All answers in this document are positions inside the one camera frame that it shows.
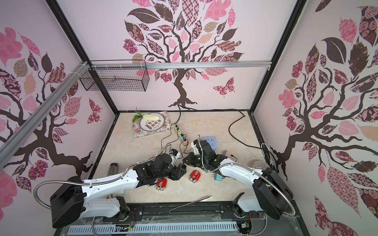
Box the black wire basket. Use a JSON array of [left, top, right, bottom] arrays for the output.
[[80, 59, 150, 92]]

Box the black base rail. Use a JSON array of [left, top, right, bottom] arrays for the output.
[[60, 200, 299, 225]]

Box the red shaver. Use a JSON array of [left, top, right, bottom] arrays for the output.
[[156, 178, 167, 191], [189, 170, 201, 183]]

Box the white patterned plate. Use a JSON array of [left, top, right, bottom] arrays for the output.
[[138, 113, 165, 132]]

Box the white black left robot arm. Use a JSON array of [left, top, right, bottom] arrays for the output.
[[33, 150, 187, 229]]

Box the pink charger adapter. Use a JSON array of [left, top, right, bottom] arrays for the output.
[[221, 150, 230, 156]]

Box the aluminium rail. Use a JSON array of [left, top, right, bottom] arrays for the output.
[[1, 61, 89, 169], [91, 61, 272, 69]]

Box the light blue round socket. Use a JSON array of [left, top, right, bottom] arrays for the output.
[[203, 136, 218, 150]]

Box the aluminium rail left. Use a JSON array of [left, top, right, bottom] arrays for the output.
[[1, 61, 89, 169]]

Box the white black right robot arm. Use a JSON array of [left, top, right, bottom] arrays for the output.
[[183, 136, 296, 220]]

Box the aluminium rail back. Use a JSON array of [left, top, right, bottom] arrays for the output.
[[91, 61, 272, 69]]

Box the white flower with leaves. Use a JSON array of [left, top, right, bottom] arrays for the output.
[[132, 110, 160, 122]]

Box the black socket power cord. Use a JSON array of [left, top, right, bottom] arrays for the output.
[[228, 110, 266, 151]]

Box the white power strip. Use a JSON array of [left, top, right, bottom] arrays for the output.
[[172, 124, 189, 148]]

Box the white slotted cable duct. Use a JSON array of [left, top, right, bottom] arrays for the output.
[[66, 221, 238, 236]]

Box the floral placemat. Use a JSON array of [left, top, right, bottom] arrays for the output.
[[132, 111, 171, 138]]

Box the black power strip cord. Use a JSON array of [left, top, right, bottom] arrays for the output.
[[176, 104, 198, 125]]

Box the glass spice jar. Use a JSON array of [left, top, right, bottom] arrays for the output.
[[107, 163, 119, 177]]

